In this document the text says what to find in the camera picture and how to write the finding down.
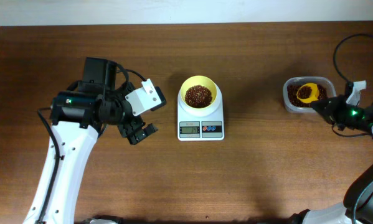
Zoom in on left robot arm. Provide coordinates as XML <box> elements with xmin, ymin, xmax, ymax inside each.
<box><xmin>24</xmin><ymin>57</ymin><xmax>166</xmax><ymax>223</ymax></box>

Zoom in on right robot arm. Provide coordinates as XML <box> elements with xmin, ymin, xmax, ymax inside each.
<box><xmin>286</xmin><ymin>95</ymin><xmax>373</xmax><ymax>224</ymax></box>

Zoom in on yellow measuring scoop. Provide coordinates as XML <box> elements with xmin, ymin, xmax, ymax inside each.
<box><xmin>296</xmin><ymin>83</ymin><xmax>320</xmax><ymax>104</ymax></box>

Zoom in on red beans in container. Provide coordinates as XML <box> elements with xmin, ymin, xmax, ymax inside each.
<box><xmin>287</xmin><ymin>84</ymin><xmax>328</xmax><ymax>108</ymax></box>

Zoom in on white digital kitchen scale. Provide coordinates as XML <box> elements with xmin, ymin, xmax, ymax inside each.
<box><xmin>177</xmin><ymin>85</ymin><xmax>225</xmax><ymax>141</ymax></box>

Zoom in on clear plastic container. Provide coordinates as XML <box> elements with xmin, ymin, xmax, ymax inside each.
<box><xmin>283</xmin><ymin>77</ymin><xmax>336</xmax><ymax>114</ymax></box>

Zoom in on pale yellow bowl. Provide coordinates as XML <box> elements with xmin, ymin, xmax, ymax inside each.
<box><xmin>180</xmin><ymin>75</ymin><xmax>219</xmax><ymax>109</ymax></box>

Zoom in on left black cable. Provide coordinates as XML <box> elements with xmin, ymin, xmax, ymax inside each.
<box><xmin>36</xmin><ymin>63</ymin><xmax>148</xmax><ymax>224</ymax></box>

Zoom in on red beans in bowl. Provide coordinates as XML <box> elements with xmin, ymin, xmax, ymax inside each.
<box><xmin>185</xmin><ymin>85</ymin><xmax>212</xmax><ymax>108</ymax></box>

